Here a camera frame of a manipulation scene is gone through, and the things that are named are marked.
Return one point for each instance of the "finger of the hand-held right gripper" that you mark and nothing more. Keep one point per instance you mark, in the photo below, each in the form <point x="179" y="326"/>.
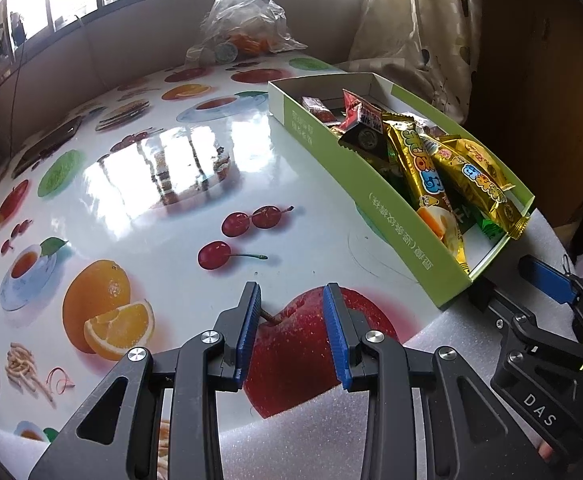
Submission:
<point x="546" y="280"/>
<point x="481" y="295"/>

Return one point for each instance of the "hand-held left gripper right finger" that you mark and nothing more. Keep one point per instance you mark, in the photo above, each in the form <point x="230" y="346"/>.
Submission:
<point x="336" y="340"/>

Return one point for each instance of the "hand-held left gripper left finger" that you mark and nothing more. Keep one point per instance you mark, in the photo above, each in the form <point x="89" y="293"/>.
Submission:
<point x="249" y="335"/>

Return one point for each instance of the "gold snack bar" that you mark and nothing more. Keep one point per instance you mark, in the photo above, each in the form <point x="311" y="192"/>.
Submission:
<point x="419" y="170"/>
<point x="476" y="175"/>

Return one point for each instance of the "green cardboard box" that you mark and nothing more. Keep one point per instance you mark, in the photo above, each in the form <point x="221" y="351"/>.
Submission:
<point x="371" y="195"/>

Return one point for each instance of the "black triangular snack packet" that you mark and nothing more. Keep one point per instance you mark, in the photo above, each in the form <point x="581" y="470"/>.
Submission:
<point x="364" y="140"/>

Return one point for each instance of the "person's right hand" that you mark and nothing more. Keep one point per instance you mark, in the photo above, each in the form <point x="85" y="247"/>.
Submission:
<point x="547" y="451"/>

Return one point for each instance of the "green snack packet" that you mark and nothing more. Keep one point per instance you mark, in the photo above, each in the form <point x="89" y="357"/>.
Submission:
<point x="489" y="222"/>

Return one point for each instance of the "white foam sheet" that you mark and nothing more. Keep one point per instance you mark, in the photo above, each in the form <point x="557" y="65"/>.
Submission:
<point x="446" y="370"/>

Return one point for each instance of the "brown wooden cabinet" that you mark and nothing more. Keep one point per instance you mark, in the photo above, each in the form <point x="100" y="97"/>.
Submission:
<point x="536" y="85"/>

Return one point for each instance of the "beige printed curtain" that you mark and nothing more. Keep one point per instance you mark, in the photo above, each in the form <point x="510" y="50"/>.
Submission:
<point x="411" y="35"/>

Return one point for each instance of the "black smartphone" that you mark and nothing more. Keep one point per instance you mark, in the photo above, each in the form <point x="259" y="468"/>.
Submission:
<point x="46" y="142"/>

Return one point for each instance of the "round lidded cup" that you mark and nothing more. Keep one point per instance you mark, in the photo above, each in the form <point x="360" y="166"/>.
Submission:
<point x="225" y="52"/>

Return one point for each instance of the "orange fruit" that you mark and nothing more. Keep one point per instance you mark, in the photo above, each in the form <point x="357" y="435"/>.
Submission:
<point x="249" y="44"/>

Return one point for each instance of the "clear plastic bag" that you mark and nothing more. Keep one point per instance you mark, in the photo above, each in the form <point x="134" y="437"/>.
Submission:
<point x="244" y="10"/>

